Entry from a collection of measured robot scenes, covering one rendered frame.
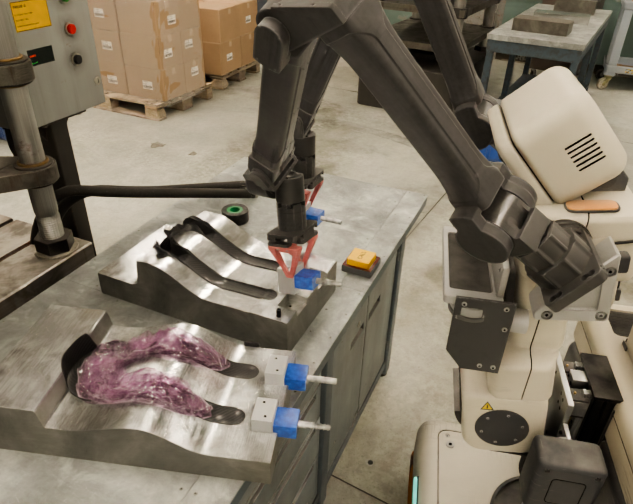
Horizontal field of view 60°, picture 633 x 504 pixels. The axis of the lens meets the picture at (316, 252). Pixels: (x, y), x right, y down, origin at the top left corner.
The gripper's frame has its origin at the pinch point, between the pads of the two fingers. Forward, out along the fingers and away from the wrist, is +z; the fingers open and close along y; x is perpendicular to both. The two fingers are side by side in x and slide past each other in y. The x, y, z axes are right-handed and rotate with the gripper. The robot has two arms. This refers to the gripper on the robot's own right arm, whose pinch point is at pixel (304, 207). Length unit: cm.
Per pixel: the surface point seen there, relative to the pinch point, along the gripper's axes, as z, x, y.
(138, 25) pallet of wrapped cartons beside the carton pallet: 16, -272, -254
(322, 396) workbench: 44.0, 14.0, 18.2
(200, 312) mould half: 10.6, -7.6, 36.2
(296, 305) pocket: 9.0, 11.2, 26.8
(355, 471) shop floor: 96, 18, 0
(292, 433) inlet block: 10, 26, 57
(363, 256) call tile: 11.7, 15.9, -2.2
